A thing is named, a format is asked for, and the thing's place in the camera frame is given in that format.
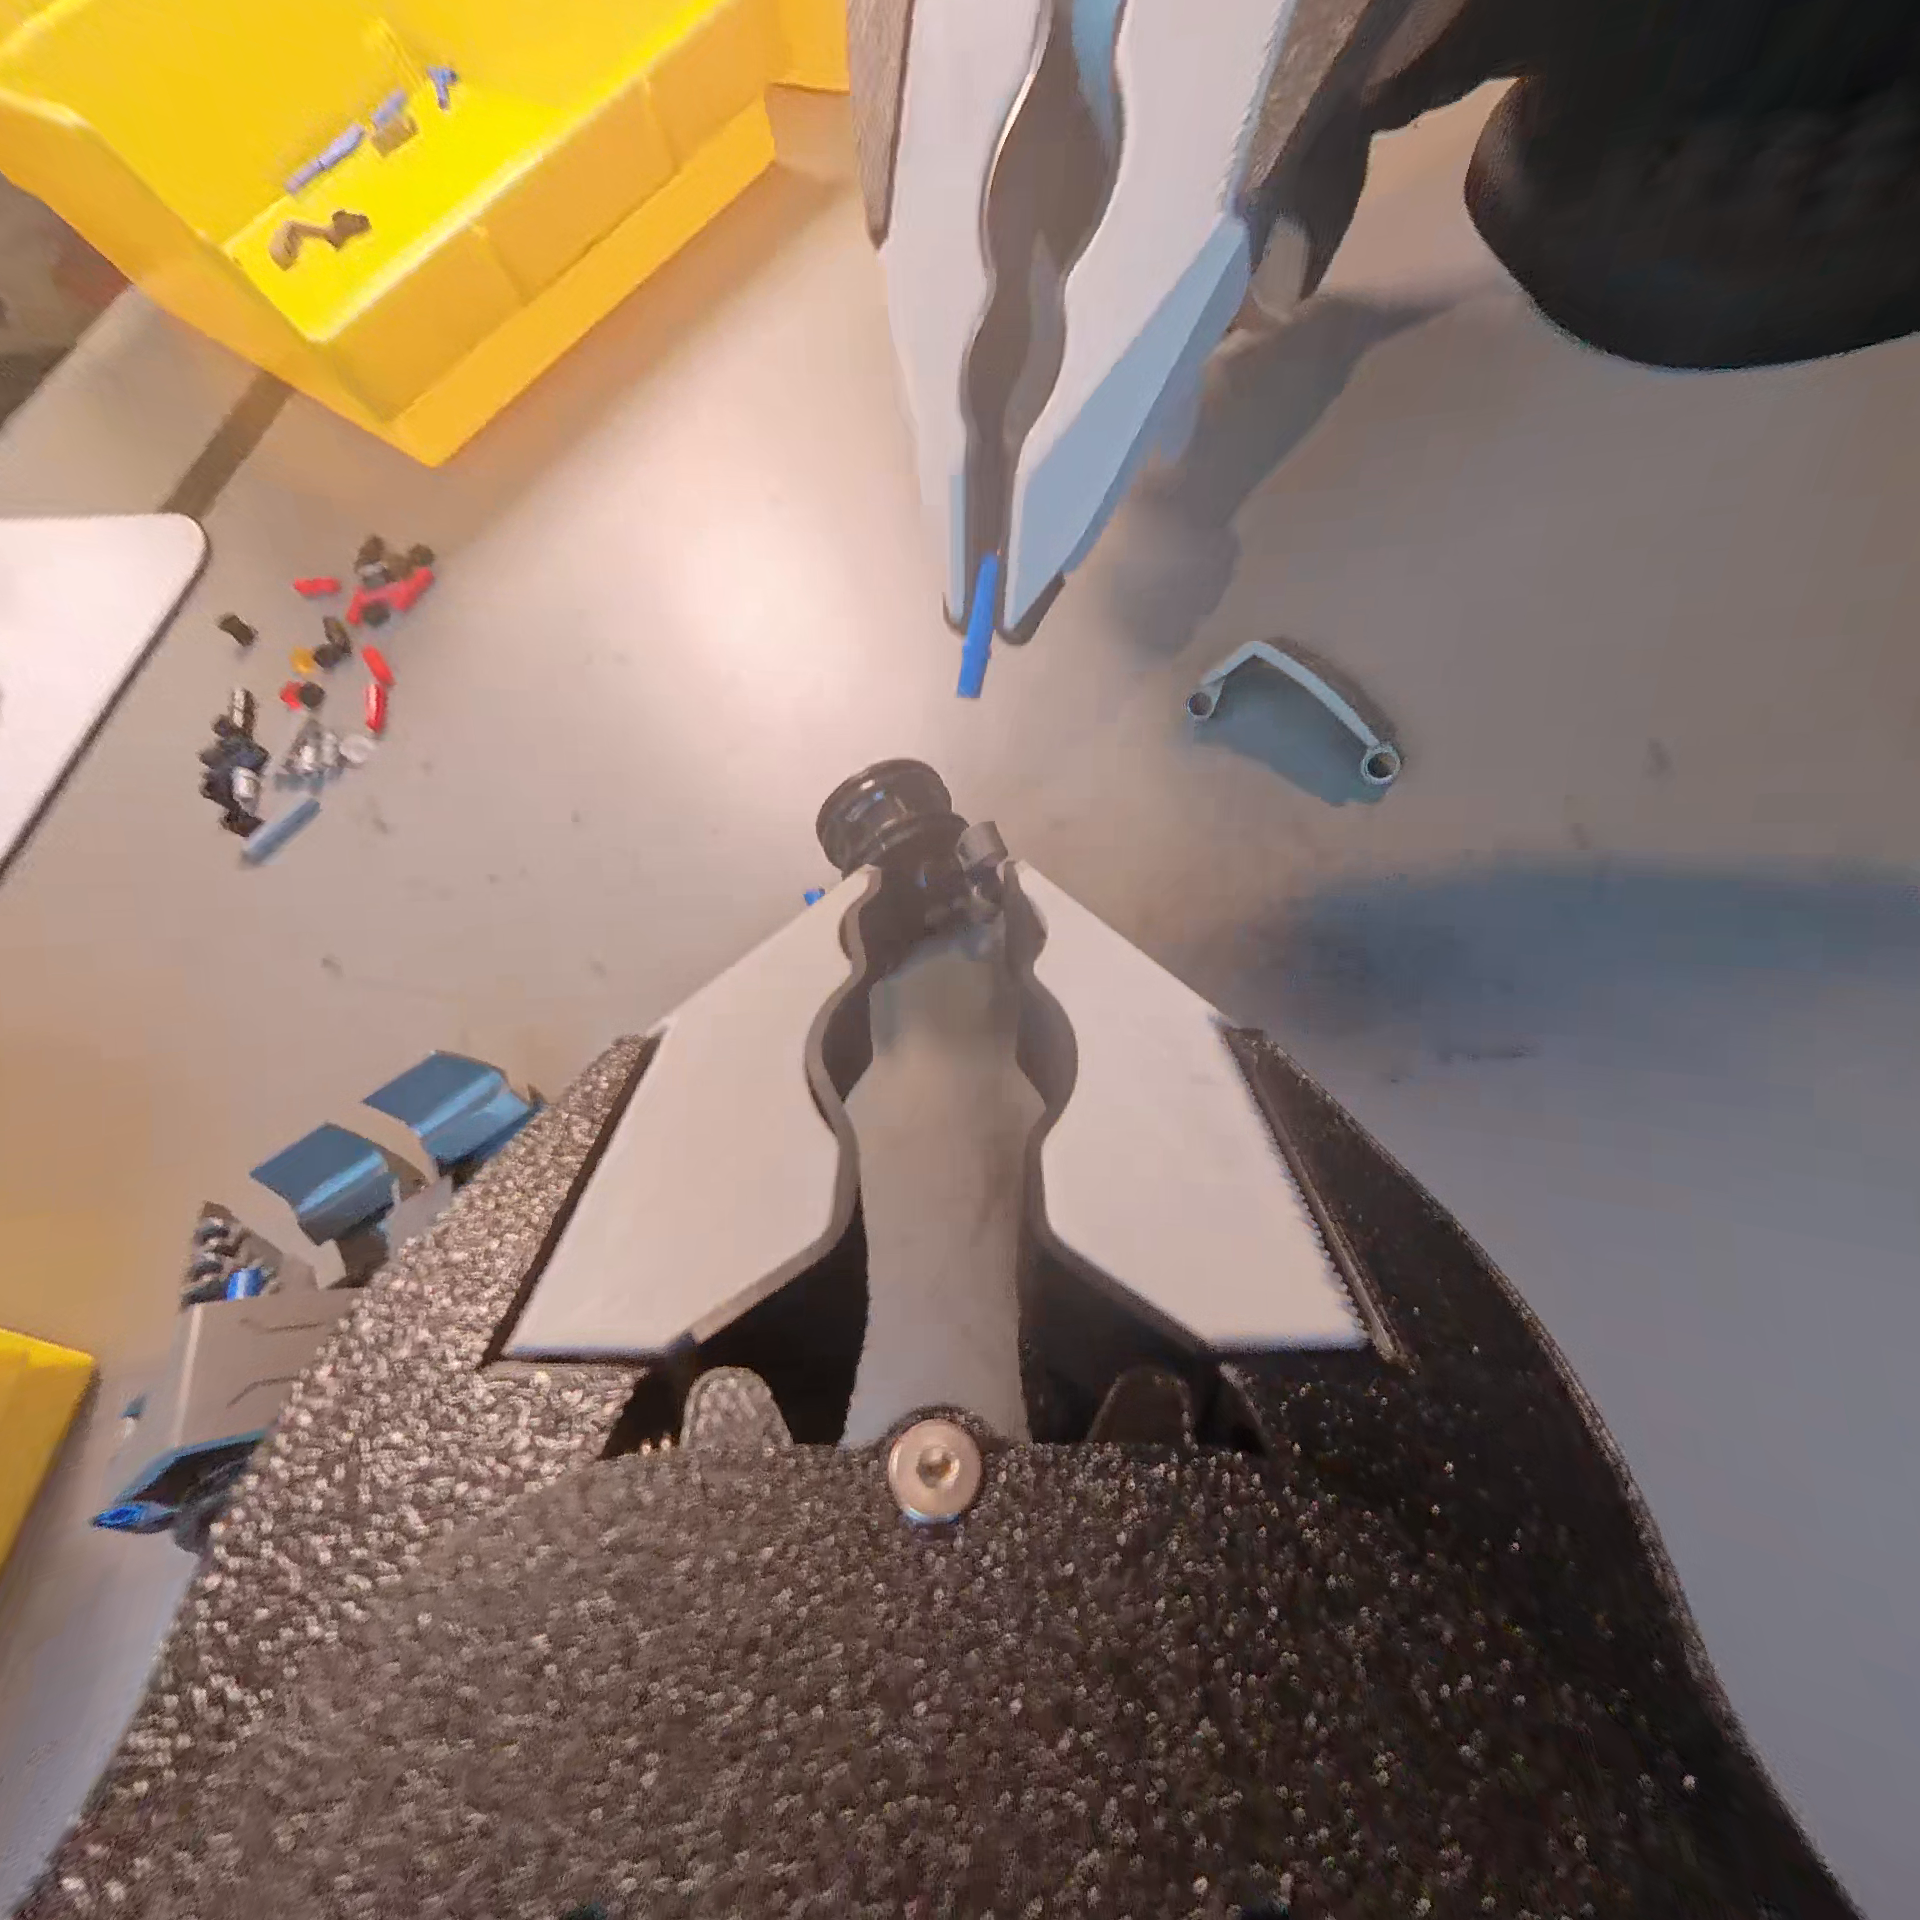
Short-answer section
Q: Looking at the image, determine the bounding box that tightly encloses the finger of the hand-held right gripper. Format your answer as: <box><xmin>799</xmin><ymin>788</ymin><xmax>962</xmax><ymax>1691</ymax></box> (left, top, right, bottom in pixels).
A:
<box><xmin>999</xmin><ymin>0</ymin><xmax>1301</xmax><ymax>643</ymax></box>
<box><xmin>879</xmin><ymin>0</ymin><xmax>1052</xmax><ymax>632</ymax></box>

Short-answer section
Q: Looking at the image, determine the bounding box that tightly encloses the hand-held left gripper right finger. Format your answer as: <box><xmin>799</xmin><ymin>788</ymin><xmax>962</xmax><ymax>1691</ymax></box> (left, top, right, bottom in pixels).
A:
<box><xmin>1003</xmin><ymin>861</ymin><xmax>1376</xmax><ymax>1447</ymax></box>

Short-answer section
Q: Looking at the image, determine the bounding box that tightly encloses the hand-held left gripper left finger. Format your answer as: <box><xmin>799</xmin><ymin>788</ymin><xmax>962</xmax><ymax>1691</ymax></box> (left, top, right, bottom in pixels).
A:
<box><xmin>494</xmin><ymin>869</ymin><xmax>887</xmax><ymax>1447</ymax></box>

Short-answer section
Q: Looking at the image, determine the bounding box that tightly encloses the black round toy lens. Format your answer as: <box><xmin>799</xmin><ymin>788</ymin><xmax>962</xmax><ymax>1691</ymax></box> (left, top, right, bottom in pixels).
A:
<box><xmin>812</xmin><ymin>758</ymin><xmax>1009</xmax><ymax>963</ymax></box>

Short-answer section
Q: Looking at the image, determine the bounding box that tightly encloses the grey curved brick panel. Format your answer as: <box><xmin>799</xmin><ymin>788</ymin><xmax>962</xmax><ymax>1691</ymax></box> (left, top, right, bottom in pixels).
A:
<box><xmin>1187</xmin><ymin>640</ymin><xmax>1405</xmax><ymax>805</ymax></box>

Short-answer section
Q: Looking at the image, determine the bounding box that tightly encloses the grey brick head assembly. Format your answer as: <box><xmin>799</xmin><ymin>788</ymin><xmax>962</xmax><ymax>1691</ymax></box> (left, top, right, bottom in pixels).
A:
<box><xmin>92</xmin><ymin>1052</ymin><xmax>542</xmax><ymax>1549</ymax></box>

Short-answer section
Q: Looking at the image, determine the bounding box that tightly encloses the pile of small brick parts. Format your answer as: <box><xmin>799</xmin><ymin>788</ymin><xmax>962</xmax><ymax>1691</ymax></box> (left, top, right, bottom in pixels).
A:
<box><xmin>199</xmin><ymin>532</ymin><xmax>441</xmax><ymax>869</ymax></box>

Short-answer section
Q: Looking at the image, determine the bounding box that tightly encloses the white flat pad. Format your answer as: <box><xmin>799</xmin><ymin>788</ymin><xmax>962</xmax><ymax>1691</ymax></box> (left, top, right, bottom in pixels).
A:
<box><xmin>0</xmin><ymin>511</ymin><xmax>209</xmax><ymax>877</ymax></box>

